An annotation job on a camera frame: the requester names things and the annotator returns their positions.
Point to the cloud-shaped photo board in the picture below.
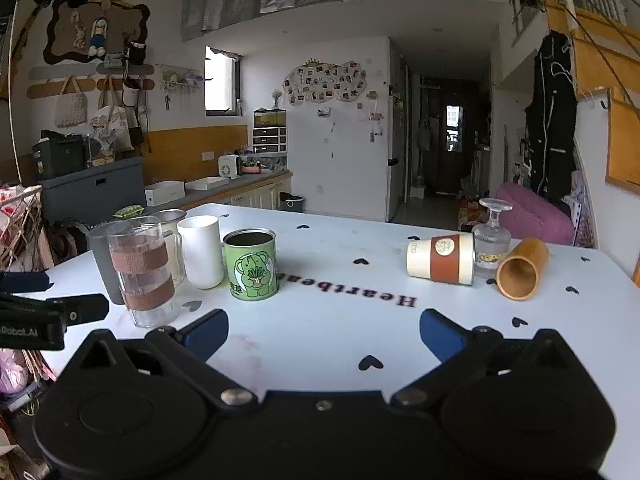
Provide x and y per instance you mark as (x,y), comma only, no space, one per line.
(325,82)

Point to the green patterned pouch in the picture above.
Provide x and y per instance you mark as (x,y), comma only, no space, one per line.
(129,211)

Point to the bamboo cup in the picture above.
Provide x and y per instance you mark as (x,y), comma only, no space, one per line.
(522,272)

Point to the small drawer organizer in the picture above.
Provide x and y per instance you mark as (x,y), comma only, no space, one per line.
(270,140)

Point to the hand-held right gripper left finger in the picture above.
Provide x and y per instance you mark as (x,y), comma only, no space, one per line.
(207,332)

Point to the brown board with doll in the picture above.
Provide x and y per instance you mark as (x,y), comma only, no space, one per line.
(95,25)

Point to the clear stemmed glass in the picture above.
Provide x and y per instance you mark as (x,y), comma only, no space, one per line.
(492,240)

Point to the clear glass with brown bands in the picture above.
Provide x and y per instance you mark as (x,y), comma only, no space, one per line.
(145,280)

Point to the black storage box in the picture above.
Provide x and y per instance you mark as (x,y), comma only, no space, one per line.
(57,155)

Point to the clear glass mug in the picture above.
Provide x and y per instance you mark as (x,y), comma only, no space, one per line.
(172,255)

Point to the grey cabinet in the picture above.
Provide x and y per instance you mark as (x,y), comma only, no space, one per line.
(95,190)

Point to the printed tote bag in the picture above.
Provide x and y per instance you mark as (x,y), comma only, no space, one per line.
(112,122)

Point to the white countertop appliance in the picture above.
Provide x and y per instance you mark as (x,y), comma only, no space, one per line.
(229,166)

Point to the white and brown paper cup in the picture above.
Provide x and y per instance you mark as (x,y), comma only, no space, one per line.
(442,260)

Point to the black trash bin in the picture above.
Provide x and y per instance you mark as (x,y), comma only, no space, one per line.
(291,203)

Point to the white tray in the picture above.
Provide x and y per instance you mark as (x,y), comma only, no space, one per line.
(207,183)

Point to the fish tank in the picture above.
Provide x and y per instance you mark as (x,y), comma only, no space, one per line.
(270,118)

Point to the white knitted bag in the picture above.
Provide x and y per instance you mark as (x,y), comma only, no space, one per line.
(71,107)

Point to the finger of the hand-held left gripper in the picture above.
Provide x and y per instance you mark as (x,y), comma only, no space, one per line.
(82,308)
(25,281)

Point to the white box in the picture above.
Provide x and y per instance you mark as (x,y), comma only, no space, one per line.
(165,192)

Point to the white counter cabinet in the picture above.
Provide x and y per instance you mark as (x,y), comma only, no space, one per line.
(250,192)

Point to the wooden stair panel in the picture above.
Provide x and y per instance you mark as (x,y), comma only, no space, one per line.
(607,85)

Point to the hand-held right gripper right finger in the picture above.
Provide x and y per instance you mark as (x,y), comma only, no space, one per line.
(440,335)

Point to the metal cup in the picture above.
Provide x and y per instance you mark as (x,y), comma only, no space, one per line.
(172,216)

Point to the black hanging jacket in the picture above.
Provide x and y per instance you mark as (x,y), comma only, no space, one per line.
(552,120)

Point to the green cartoon tin cup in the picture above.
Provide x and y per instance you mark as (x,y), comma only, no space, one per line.
(252,270)

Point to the window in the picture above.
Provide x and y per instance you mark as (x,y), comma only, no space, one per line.
(220,80)

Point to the pink sofa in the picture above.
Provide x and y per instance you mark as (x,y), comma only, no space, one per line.
(535,215)

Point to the grey cup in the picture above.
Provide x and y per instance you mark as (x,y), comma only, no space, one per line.
(102,265)

